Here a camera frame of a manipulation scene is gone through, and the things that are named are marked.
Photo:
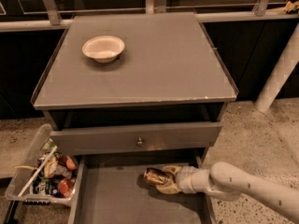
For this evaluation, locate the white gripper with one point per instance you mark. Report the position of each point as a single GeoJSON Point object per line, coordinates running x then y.
{"type": "Point", "coordinates": [184, 177]}

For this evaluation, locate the orange red fruit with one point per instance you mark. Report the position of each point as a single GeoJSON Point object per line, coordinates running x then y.
{"type": "Point", "coordinates": [70, 164]}

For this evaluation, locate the clear plastic bin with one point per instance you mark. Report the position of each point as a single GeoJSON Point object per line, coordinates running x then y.
{"type": "Point", "coordinates": [40, 147]}

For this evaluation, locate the grey drawer cabinet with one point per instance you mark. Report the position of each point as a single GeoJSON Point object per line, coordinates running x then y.
{"type": "Point", "coordinates": [168, 72]}

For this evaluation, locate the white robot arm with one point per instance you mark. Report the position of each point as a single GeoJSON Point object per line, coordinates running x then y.
{"type": "Point", "coordinates": [225, 181]}

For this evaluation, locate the open grey middle drawer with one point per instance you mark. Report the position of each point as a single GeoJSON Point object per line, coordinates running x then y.
{"type": "Point", "coordinates": [110, 190]}

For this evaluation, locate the round metal drawer knob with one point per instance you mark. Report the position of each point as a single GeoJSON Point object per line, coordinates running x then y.
{"type": "Point", "coordinates": [140, 142]}

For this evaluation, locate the metal railing frame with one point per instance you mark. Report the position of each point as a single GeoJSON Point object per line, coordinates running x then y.
{"type": "Point", "coordinates": [260, 12]}

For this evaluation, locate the dark blue can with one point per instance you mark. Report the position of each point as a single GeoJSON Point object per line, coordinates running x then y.
{"type": "Point", "coordinates": [45, 187]}

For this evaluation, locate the grey top drawer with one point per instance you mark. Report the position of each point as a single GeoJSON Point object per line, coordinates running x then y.
{"type": "Point", "coordinates": [120, 139]}

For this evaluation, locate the white stick in bin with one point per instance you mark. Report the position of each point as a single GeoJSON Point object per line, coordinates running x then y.
{"type": "Point", "coordinates": [35, 174]}

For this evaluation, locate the yellow crumpled snack bag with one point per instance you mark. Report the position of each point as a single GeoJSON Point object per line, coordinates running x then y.
{"type": "Point", "coordinates": [54, 168]}

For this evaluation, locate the red snack packet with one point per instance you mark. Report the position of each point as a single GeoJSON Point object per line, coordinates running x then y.
{"type": "Point", "coordinates": [66, 187]}

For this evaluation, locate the white paper bowl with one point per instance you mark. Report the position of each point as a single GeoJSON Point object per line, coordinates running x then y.
{"type": "Point", "coordinates": [104, 48]}

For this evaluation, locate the orange soda can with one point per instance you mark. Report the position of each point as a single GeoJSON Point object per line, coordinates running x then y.
{"type": "Point", "coordinates": [155, 176]}

